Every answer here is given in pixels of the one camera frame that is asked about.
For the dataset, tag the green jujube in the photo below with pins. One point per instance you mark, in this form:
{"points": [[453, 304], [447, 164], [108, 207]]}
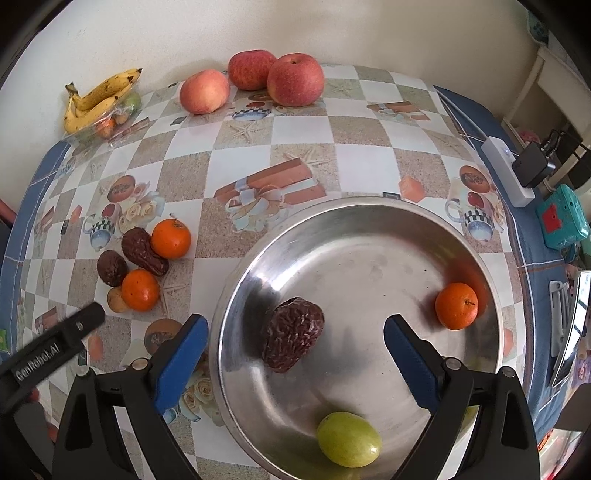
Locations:
{"points": [[468, 415], [348, 439]]}

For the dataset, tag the small orange tangerine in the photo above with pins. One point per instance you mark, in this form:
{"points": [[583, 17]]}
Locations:
{"points": [[456, 306], [140, 289], [171, 238]]}

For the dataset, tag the white power strip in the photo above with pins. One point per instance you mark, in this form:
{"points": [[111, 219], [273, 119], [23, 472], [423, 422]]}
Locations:
{"points": [[501, 161]]}

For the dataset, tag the white wooden shelf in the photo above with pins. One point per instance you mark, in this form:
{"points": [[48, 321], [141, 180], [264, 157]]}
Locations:
{"points": [[540, 69]]}

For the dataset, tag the pale pink apple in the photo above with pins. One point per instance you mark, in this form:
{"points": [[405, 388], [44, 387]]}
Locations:
{"points": [[204, 91]]}

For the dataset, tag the small orange fruit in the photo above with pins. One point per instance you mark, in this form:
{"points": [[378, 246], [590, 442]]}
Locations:
{"points": [[106, 128]]}

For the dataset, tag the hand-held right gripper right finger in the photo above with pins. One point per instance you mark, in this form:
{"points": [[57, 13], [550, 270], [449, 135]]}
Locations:
{"points": [[411, 360]]}

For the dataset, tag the small brown longan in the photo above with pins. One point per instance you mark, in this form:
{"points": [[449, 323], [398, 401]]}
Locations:
{"points": [[115, 301]]}

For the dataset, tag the dark red chair back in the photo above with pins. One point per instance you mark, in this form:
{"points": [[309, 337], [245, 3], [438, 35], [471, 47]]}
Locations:
{"points": [[5, 210]]}

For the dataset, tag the bunch of yellow bananas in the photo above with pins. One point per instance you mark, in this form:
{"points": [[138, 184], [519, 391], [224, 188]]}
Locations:
{"points": [[99, 94]]}

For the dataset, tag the round wrinkled red date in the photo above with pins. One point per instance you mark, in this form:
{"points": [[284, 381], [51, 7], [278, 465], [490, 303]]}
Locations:
{"points": [[111, 267]]}

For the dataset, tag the teal cloth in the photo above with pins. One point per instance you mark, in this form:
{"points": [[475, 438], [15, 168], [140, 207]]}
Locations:
{"points": [[538, 32]]}

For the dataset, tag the long wrinkled red date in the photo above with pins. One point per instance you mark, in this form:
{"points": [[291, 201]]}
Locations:
{"points": [[138, 247]]}

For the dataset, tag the round metal bowl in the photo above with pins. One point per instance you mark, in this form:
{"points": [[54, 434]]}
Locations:
{"points": [[360, 277]]}

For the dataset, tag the small green fruit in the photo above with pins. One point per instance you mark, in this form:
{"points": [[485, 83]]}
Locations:
{"points": [[133, 102]]}

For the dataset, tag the silver metal clip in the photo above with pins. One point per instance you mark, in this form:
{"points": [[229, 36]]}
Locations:
{"points": [[558, 318]]}

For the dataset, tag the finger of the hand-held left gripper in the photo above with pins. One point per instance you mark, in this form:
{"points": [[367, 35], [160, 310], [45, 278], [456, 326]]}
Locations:
{"points": [[87, 321]]}

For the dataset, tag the black power adapter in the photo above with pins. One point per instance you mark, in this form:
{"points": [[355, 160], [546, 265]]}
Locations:
{"points": [[533, 164]]}

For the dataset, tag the checkered printed tablecloth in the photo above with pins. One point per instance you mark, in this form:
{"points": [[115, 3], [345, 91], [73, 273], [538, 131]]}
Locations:
{"points": [[355, 134]]}

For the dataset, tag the teal box with red patch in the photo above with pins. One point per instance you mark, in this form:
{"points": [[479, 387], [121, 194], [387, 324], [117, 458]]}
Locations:
{"points": [[565, 217]]}

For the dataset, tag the red apple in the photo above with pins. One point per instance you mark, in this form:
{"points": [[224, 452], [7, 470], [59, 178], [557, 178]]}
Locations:
{"points": [[251, 69], [295, 79]]}

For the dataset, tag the clear plastic fruit tray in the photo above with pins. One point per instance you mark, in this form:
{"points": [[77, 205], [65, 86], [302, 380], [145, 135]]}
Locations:
{"points": [[134, 127]]}

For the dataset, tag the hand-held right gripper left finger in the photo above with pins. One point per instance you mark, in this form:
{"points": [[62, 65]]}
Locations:
{"points": [[182, 355]]}

